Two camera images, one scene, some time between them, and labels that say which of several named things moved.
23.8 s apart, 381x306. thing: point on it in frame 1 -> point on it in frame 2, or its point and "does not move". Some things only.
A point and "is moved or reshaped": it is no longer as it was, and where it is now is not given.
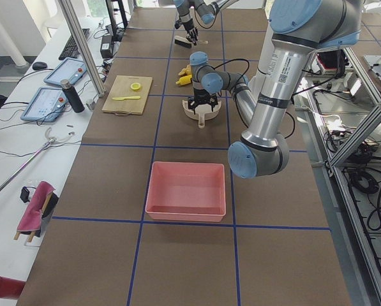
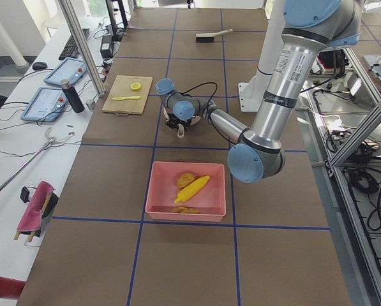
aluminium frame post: (68, 11) does not move
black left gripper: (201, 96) -> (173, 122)
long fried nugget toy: (187, 71) -> (185, 210)
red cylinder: (0, 287) does not move
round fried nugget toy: (187, 71) -> (186, 178)
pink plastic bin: (186, 192) does not move
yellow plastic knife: (123, 98) does not move
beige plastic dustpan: (202, 111) is moved or reshaped
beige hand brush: (186, 43) -> (209, 37)
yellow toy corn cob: (184, 80) -> (192, 189)
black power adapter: (106, 46) does not move
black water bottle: (75, 101) does not move
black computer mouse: (38, 65) does not move
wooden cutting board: (121, 88) does not move
